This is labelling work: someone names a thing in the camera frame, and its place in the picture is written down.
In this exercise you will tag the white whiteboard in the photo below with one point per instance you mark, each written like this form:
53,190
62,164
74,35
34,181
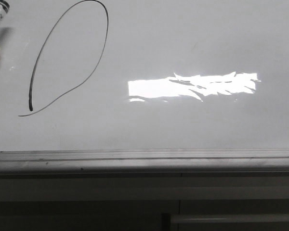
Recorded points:
144,74

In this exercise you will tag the dark cabinet below whiteboard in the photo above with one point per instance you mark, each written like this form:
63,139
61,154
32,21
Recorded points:
145,202

